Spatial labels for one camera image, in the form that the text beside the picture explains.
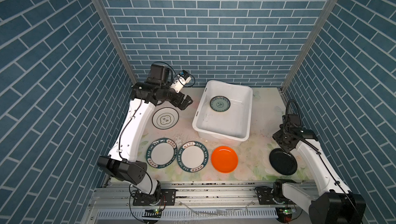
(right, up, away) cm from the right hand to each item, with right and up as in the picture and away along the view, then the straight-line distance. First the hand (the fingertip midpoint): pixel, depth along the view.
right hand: (275, 137), depth 82 cm
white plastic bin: (-25, +12, +23) cm, 37 cm away
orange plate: (-27, -13, +3) cm, 30 cm away
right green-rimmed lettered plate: (-45, -12, +5) cm, 47 cm away
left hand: (-47, +22, -10) cm, 53 cm away
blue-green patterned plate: (-27, +18, +30) cm, 44 cm away
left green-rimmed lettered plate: (-63, -10, +5) cm, 64 cm away
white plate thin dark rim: (-65, +8, +20) cm, 68 cm away
